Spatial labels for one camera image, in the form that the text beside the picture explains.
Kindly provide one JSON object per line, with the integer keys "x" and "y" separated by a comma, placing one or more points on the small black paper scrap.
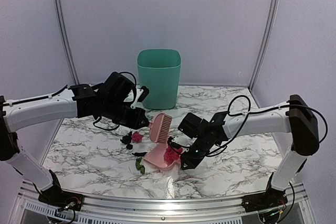
{"x": 129, "y": 146}

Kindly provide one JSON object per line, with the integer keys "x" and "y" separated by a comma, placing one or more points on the aluminium corner post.
{"x": 264, "y": 43}
{"x": 65, "y": 42}

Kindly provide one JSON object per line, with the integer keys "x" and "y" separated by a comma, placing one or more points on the magenta paper scrap lower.
{"x": 172, "y": 155}

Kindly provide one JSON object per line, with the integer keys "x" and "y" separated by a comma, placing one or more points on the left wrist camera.
{"x": 142, "y": 93}

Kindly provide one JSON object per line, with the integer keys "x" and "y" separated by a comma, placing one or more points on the black paper scrap centre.
{"x": 127, "y": 139}

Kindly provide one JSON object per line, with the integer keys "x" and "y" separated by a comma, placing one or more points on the magenta paper scrap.
{"x": 136, "y": 137}
{"x": 172, "y": 155}

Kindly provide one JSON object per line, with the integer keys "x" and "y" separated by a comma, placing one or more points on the teal plastic waste bin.
{"x": 159, "y": 70}

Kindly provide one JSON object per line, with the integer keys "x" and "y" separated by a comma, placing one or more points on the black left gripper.
{"x": 134, "y": 124}

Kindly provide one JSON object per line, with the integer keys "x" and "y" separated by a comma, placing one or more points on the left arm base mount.
{"x": 56, "y": 196}

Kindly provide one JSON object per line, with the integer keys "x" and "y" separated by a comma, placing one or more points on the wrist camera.
{"x": 175, "y": 146}
{"x": 142, "y": 93}

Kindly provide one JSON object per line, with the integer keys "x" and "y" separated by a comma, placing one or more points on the pink plastic dustpan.
{"x": 156, "y": 158}

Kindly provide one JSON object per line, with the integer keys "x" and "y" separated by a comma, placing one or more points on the aluminium front rail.
{"x": 108, "y": 209}

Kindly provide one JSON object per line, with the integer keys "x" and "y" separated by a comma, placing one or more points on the pink hand brush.
{"x": 159, "y": 128}

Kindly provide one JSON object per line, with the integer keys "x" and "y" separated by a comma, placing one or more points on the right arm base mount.
{"x": 270, "y": 198}

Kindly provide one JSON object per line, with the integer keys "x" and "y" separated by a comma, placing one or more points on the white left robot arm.
{"x": 77, "y": 101}

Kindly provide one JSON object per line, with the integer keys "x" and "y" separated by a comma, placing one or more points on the right aluminium corner post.
{"x": 264, "y": 43}

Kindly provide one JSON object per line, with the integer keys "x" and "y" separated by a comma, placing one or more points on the left aluminium corner post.
{"x": 65, "y": 42}

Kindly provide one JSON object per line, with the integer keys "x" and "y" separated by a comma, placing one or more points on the green black paper scrap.
{"x": 139, "y": 166}

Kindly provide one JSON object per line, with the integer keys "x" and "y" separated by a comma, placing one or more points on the black paper scrap upper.
{"x": 139, "y": 154}

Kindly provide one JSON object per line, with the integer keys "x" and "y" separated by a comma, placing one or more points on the magenta paper scrap upper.
{"x": 136, "y": 137}

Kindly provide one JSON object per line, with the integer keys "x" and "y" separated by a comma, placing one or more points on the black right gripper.
{"x": 192, "y": 163}

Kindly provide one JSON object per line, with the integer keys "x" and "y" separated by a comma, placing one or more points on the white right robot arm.
{"x": 292, "y": 116}

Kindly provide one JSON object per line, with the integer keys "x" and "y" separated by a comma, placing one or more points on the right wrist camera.
{"x": 175, "y": 146}

